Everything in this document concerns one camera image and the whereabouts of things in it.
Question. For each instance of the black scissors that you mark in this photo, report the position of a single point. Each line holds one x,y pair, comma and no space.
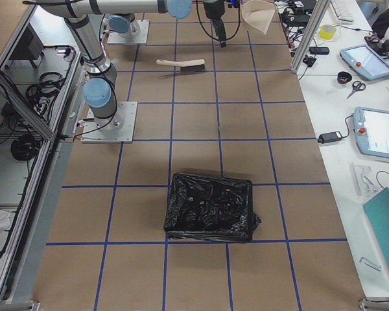
357,86

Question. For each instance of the black power adapter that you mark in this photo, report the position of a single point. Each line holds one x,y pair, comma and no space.
330,137

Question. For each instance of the teach pendant near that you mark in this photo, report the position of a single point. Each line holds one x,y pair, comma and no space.
372,131

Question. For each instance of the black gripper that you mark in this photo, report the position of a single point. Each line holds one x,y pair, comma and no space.
212,10

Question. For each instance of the teach pendant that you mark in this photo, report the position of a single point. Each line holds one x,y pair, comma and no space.
372,131
365,62

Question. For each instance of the yellow tape roll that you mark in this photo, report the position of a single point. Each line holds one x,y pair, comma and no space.
327,32

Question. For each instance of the teach pendant far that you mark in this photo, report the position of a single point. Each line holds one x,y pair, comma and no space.
365,62

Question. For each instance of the black lined bin near camera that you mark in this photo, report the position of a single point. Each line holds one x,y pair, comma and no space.
210,208

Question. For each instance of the metal allen key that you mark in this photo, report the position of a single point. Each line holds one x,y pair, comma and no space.
370,264

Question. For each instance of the aluminium frame post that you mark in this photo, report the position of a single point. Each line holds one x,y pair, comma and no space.
315,20

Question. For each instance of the beige hand brush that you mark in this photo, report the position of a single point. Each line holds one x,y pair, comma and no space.
187,66

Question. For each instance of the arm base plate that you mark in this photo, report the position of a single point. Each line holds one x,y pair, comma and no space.
115,39
121,128

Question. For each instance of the white keyboard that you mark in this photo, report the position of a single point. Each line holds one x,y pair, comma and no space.
341,12

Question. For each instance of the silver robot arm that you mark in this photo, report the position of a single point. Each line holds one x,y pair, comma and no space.
125,25
99,92

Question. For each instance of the beige plastic dustpan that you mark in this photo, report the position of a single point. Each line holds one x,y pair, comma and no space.
256,16

